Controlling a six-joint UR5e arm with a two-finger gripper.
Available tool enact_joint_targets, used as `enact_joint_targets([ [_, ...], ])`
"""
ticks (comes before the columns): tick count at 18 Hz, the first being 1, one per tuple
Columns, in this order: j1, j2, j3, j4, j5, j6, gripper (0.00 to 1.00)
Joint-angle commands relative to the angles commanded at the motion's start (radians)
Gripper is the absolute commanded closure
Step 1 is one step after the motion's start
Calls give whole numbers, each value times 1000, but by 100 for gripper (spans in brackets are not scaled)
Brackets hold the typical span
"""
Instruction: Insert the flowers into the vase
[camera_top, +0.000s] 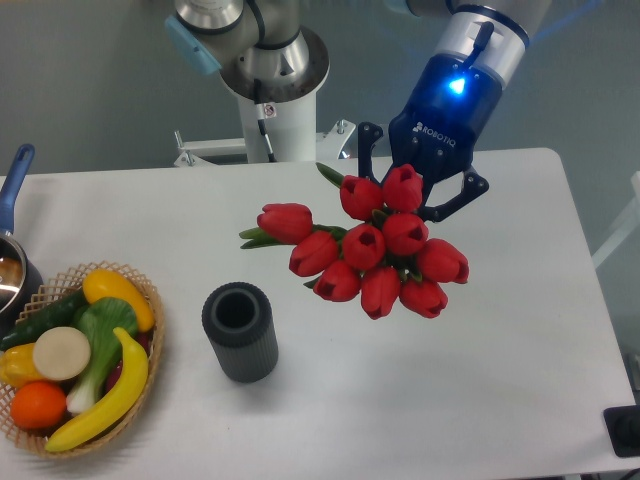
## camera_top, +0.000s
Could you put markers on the yellow banana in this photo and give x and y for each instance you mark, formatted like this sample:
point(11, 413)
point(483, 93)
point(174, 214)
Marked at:
point(111, 407)

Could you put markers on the beige round radish slice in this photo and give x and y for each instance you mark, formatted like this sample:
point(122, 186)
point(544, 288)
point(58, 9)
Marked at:
point(61, 353)

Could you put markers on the orange fruit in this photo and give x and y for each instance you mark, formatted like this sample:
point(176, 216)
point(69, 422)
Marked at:
point(38, 405)

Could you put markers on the white frame at right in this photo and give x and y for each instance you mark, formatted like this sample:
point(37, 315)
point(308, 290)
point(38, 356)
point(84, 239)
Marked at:
point(626, 222)

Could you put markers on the dark grey ribbed vase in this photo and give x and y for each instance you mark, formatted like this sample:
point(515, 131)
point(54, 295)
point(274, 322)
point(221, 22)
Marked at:
point(237, 319)

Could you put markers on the red tulip bouquet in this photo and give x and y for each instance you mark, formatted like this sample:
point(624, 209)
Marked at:
point(388, 257)

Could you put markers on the yellow squash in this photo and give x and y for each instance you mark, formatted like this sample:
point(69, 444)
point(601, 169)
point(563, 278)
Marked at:
point(103, 283)

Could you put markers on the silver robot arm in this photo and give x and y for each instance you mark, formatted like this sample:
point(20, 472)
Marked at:
point(274, 66)

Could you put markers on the yellow bell pepper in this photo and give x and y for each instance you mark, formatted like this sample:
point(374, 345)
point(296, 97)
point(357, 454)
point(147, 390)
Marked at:
point(17, 366)

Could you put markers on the green bok choy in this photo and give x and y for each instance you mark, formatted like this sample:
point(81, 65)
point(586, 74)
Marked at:
point(97, 323)

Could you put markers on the black device at table edge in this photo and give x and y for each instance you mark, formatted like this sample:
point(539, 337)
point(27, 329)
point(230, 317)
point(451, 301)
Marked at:
point(622, 425)

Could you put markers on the green cucumber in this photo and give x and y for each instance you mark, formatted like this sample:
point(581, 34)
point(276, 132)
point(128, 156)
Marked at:
point(59, 313)

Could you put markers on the woven wicker basket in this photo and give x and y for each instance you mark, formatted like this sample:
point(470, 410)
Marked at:
point(61, 285)

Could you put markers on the blue handled saucepan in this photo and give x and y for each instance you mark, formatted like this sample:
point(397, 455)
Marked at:
point(20, 279)

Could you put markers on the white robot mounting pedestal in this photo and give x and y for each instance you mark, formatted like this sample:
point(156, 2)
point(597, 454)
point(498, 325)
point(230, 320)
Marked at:
point(281, 132)

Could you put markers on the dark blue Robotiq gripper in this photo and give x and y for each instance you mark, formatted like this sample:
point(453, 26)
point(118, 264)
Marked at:
point(437, 130)

